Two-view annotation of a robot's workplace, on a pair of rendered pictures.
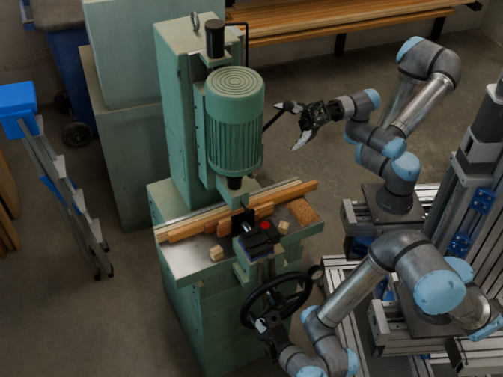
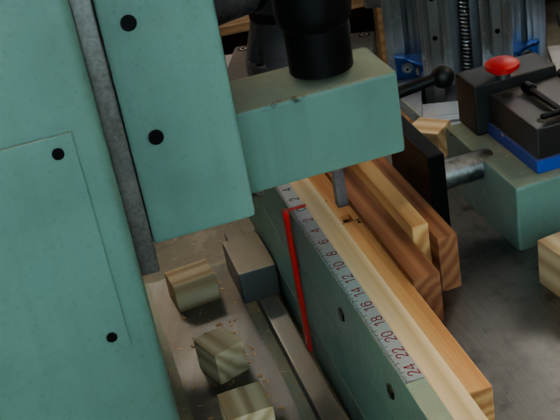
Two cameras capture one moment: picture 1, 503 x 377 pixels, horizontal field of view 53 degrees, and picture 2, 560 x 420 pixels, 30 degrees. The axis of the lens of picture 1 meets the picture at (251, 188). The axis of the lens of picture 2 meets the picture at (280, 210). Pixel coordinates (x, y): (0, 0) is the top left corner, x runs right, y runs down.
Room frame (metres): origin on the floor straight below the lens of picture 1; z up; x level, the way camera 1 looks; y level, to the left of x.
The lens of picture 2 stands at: (1.07, 0.81, 1.38)
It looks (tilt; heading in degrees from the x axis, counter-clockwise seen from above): 29 degrees down; 288
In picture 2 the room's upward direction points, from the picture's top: 10 degrees counter-clockwise
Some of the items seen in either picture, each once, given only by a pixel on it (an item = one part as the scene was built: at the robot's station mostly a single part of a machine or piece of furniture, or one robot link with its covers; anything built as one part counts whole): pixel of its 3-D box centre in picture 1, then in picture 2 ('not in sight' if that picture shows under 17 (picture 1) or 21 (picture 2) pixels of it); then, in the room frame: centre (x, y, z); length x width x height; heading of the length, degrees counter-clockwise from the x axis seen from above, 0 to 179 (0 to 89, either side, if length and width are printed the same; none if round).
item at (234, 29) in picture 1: (230, 50); not in sight; (1.60, 0.09, 1.40); 0.10 x 0.06 x 0.16; 29
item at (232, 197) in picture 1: (232, 190); (305, 127); (1.27, 0.07, 1.03); 0.14 x 0.07 x 0.09; 29
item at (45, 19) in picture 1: (90, 65); not in sight; (2.90, 1.10, 0.48); 0.64 x 0.54 x 0.97; 114
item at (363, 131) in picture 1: (359, 129); not in sight; (1.37, -0.36, 1.25); 0.11 x 0.08 x 0.11; 47
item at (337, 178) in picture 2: not in sight; (337, 178); (1.25, 0.06, 0.97); 0.01 x 0.01 x 0.05; 29
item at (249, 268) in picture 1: (258, 252); (549, 180); (1.08, -0.03, 0.92); 0.15 x 0.13 x 0.09; 119
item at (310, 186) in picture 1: (246, 209); (327, 208); (1.27, 0.02, 0.92); 0.62 x 0.02 x 0.04; 119
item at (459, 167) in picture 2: (246, 227); (451, 172); (1.16, 0.01, 0.95); 0.09 x 0.07 x 0.09; 119
